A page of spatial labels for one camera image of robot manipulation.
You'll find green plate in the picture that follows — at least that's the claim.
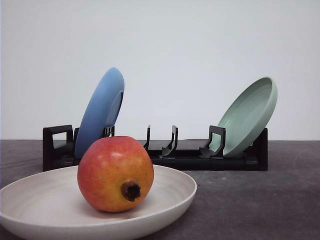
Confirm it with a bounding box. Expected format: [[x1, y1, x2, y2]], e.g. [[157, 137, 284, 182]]
[[210, 76, 278, 158]]

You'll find black plate rack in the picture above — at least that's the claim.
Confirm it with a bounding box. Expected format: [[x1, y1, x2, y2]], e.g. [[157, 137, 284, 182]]
[[42, 124, 268, 172]]

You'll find blue plate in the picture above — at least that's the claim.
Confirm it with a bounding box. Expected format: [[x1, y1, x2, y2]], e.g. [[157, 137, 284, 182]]
[[75, 67, 125, 160]]

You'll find red yellow pomegranate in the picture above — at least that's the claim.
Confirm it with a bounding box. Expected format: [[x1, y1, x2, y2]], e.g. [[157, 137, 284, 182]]
[[77, 135, 155, 213]]

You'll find white plate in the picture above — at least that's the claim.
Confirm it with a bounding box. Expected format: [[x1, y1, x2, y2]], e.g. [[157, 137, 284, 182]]
[[0, 166, 197, 240]]

